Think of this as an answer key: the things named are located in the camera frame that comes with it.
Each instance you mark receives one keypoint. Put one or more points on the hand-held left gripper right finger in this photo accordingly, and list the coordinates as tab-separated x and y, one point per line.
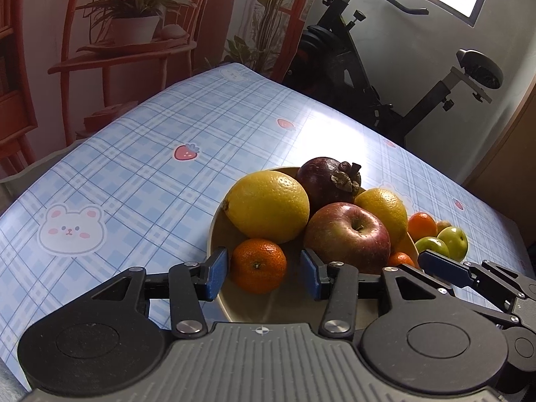
310	274

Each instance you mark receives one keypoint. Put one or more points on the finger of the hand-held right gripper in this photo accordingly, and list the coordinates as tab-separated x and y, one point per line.
444	266

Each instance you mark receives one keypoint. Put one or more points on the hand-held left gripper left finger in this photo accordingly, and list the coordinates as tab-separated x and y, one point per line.
217	272

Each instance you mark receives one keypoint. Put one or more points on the small green apple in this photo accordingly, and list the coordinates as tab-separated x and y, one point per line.
455	238
431	245

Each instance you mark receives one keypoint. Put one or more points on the small tangerine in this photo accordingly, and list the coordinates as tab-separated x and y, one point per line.
258	266

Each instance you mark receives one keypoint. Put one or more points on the round cream plate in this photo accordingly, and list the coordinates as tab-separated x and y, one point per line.
272	305

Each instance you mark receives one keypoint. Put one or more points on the red apple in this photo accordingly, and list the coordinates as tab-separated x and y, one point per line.
347	238

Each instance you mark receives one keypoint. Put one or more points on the large yellow orange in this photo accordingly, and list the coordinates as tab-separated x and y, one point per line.
268	205

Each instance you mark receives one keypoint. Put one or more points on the small yellow-green fruit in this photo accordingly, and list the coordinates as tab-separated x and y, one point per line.
443	225

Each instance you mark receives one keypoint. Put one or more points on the large tangerine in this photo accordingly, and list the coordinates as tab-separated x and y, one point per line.
422	225

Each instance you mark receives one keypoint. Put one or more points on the dark purple mangosteen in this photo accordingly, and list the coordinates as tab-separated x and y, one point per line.
322	180

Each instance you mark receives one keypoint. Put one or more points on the wooden cabinet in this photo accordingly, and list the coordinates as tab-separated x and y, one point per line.
511	167

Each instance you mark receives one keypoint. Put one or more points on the blue plaid tablecloth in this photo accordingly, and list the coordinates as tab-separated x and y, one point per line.
125	176

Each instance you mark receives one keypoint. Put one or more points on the black exercise bike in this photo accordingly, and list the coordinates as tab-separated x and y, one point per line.
335	63

